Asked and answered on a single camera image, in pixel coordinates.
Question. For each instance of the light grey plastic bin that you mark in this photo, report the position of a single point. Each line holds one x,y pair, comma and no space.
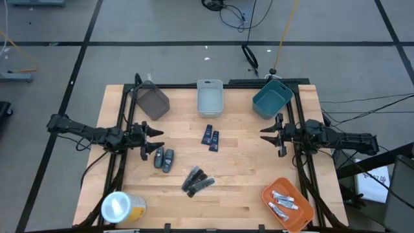
210,100

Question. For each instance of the blue packets pair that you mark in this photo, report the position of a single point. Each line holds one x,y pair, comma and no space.
207,134

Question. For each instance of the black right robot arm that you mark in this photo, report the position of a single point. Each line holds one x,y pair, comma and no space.
349,140

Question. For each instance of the black floor object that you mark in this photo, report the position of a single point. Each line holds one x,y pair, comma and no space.
4,111

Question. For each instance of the white toothpaste tube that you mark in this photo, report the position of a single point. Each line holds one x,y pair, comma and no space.
278,211
282,196
287,204

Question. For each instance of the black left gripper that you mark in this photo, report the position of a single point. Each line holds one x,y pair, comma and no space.
136,137

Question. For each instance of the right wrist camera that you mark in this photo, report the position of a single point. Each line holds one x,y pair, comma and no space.
282,152

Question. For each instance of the white yellow wipes canister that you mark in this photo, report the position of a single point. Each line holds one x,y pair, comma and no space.
121,207

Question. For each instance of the small black stand foot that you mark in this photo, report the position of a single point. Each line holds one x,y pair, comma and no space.
273,71

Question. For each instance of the grey-blue stand base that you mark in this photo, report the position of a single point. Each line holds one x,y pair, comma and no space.
16,77
35,2

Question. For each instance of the orange plastic bin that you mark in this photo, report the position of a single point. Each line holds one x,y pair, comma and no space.
297,217

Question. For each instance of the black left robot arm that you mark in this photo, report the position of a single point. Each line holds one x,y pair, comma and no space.
87,132

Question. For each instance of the black table edge clamp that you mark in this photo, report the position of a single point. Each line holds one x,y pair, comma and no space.
261,228
167,228

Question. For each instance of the black slanted beam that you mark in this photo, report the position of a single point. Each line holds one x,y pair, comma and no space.
375,162

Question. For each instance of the blue snack packets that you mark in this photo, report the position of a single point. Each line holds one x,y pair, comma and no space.
214,141

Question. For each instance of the white printed paper box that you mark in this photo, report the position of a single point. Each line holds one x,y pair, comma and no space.
372,184

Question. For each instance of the teal plastic bin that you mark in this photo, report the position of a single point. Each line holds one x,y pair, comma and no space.
270,102

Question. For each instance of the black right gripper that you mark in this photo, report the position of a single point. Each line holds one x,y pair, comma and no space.
288,134

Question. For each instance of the smoky transparent grey bin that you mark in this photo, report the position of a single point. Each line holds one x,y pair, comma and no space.
152,102

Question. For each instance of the grey cabinet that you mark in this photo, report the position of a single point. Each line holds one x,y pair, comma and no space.
401,197

